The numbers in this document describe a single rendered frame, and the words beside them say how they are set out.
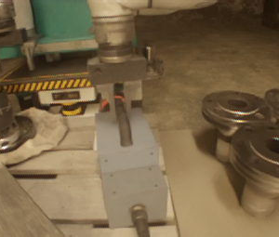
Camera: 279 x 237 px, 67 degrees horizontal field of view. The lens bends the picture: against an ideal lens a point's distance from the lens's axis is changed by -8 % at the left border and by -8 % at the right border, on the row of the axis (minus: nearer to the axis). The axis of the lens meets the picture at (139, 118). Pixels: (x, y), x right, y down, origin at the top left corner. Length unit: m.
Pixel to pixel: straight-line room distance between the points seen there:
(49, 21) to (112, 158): 0.89
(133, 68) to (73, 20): 0.75
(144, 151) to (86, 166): 0.28
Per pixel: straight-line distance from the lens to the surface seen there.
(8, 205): 0.58
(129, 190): 0.49
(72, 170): 0.75
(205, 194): 0.82
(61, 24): 1.23
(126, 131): 0.51
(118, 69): 0.51
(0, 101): 0.87
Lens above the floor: 0.62
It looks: 29 degrees down
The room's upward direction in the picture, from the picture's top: 3 degrees counter-clockwise
